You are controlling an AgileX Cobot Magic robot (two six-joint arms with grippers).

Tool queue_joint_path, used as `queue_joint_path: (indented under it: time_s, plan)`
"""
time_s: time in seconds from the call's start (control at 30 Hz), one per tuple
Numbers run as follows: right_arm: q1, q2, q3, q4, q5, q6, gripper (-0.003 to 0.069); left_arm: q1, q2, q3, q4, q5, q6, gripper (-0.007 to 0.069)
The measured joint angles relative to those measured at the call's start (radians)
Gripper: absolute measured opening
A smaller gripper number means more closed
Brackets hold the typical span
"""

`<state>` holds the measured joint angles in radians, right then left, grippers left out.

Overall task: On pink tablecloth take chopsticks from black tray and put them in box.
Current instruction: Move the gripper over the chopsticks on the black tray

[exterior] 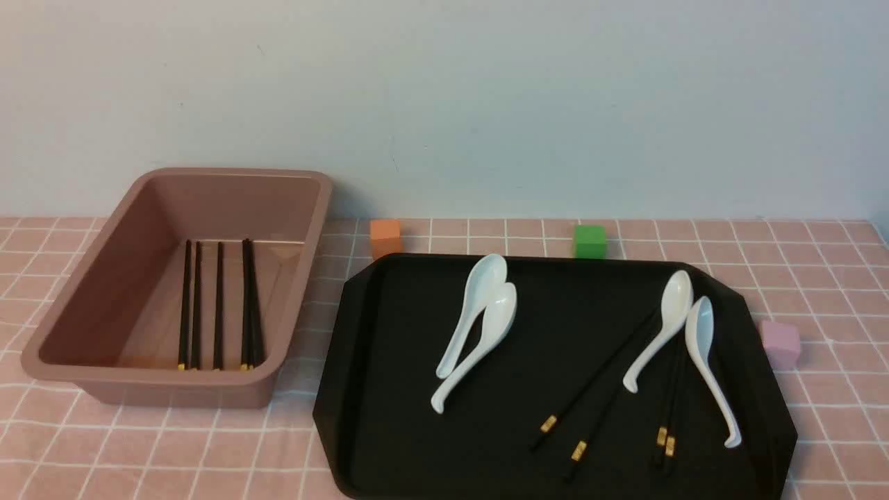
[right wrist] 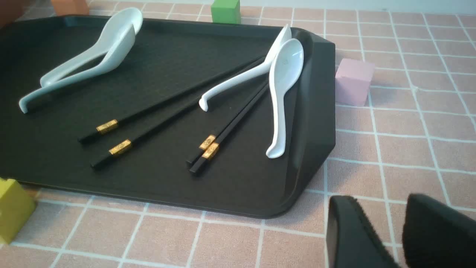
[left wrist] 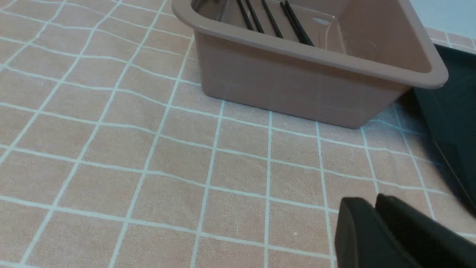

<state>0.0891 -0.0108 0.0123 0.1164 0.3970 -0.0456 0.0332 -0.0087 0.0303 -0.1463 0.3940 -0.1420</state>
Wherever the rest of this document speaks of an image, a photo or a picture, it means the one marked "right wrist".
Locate yellow cube block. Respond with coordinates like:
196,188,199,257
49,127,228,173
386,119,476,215
0,178,36,245

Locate orange cube block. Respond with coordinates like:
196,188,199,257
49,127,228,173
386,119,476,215
50,0,90,16

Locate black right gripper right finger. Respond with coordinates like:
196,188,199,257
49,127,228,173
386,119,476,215
402,193,476,268

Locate pink cube block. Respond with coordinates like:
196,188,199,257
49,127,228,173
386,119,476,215
335,58,375,106

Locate white ceramic spoon upper left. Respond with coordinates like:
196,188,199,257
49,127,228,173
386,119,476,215
40,7,143,87

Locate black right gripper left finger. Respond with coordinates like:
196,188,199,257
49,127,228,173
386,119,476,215
326,195,399,268

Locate black chopstick gold band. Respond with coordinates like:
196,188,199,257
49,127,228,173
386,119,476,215
90,60,265,169
186,80,269,166
189,84,269,175
77,56,264,144

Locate black plastic tray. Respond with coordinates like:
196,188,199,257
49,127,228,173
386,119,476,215
0,16,335,218

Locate green cube block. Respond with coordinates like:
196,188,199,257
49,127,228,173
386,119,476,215
210,0,241,24

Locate pink checkered tablecloth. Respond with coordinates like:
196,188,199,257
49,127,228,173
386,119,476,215
1,0,476,268

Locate white ceramic spoon middle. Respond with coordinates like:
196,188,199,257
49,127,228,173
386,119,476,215
199,24,292,112

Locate white ceramic spoon right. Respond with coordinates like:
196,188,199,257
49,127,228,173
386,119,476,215
266,38,304,159

